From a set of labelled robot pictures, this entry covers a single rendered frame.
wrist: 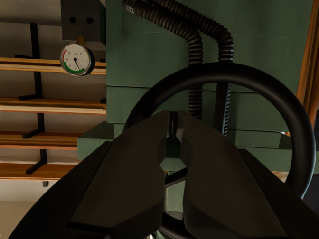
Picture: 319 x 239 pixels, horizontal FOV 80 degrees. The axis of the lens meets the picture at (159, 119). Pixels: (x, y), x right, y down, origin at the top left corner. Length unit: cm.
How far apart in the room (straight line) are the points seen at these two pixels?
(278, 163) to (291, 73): 21
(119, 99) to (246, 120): 30
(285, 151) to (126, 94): 41
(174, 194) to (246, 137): 22
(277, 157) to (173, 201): 28
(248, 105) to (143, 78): 25
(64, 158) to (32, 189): 77
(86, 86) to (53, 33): 82
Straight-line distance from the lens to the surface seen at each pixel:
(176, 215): 50
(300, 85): 193
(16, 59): 287
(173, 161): 39
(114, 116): 48
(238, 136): 50
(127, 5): 38
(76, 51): 43
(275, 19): 52
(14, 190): 402
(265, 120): 51
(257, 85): 29
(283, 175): 60
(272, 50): 51
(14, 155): 375
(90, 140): 51
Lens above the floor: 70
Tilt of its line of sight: 11 degrees up
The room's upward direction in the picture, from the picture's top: 177 degrees counter-clockwise
